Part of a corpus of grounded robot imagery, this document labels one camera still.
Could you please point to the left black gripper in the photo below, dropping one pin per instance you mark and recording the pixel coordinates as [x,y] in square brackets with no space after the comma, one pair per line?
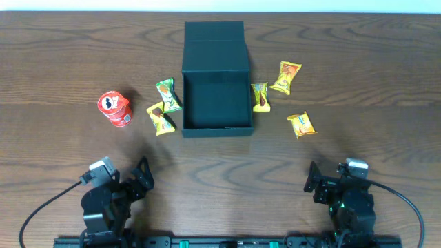
[145,184]

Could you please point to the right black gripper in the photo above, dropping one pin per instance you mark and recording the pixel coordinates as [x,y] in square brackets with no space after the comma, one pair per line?
[327,184]

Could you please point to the yellow biscuit packet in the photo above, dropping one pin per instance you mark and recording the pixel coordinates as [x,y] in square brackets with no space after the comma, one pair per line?
[301,124]

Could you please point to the red Pringles can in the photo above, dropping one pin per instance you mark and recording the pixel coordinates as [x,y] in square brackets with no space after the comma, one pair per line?
[115,108]

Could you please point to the yellow-green snack packet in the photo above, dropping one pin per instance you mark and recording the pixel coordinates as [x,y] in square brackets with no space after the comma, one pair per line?
[260,96]

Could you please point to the yellow orange snack packet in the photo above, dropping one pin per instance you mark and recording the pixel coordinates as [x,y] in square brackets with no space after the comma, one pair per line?
[287,72]

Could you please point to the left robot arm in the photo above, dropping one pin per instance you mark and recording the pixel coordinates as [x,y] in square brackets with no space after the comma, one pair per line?
[107,206]

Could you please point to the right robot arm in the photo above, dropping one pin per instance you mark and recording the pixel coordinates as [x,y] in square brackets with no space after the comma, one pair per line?
[350,205]

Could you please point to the yellow chocolate snack packet left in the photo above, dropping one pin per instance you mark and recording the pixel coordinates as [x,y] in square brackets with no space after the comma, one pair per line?
[157,115]

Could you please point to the green snack packet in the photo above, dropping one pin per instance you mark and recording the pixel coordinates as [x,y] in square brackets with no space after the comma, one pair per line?
[166,90]

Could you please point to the dark green open box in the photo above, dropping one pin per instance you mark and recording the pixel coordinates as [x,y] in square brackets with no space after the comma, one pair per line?
[216,80]

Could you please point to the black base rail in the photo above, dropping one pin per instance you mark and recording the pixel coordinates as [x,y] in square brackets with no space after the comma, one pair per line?
[290,242]

